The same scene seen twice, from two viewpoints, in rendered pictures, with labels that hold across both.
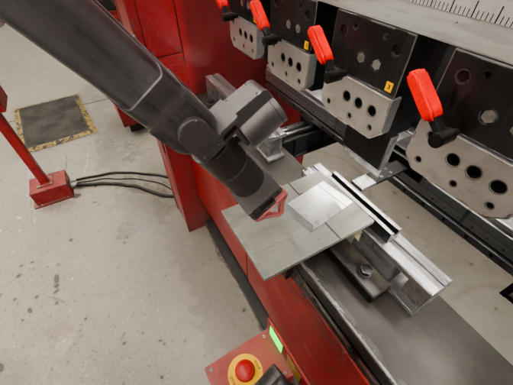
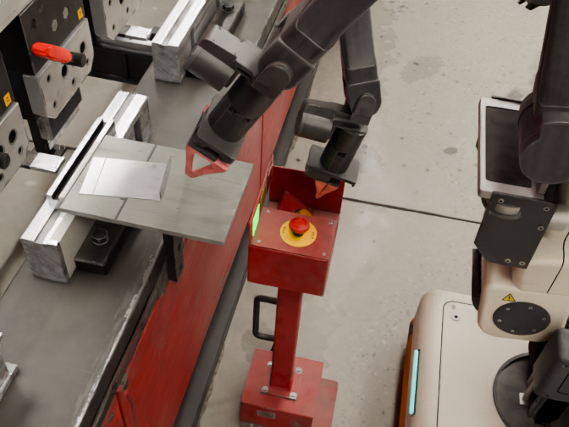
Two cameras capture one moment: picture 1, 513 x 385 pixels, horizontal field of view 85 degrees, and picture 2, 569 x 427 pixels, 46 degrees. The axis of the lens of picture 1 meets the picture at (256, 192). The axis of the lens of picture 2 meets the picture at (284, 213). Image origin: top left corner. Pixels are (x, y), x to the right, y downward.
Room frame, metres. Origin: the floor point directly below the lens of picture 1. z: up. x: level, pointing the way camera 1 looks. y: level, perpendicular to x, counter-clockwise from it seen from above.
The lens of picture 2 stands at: (0.85, 0.56, 1.77)
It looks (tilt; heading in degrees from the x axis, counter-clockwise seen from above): 47 degrees down; 219
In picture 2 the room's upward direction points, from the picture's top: 4 degrees clockwise
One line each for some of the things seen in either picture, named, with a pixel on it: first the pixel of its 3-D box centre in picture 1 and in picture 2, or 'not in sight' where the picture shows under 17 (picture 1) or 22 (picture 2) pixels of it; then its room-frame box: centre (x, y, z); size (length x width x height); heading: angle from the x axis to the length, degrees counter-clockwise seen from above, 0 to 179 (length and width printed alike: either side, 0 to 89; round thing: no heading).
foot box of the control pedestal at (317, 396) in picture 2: not in sight; (291, 394); (0.09, 0.02, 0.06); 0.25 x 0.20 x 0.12; 120
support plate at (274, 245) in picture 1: (296, 217); (160, 186); (0.38, -0.08, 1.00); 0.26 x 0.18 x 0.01; 120
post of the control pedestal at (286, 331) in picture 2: not in sight; (287, 324); (0.10, -0.01, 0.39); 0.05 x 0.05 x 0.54; 30
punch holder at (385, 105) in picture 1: (375, 72); (34, 37); (0.47, -0.20, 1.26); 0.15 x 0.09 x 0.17; 30
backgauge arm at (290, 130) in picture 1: (333, 124); not in sight; (1.03, -0.32, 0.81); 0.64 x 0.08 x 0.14; 120
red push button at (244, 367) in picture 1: (245, 371); (298, 229); (0.14, 0.02, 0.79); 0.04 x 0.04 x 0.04
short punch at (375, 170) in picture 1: (366, 144); (58, 104); (0.45, -0.21, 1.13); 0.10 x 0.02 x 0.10; 30
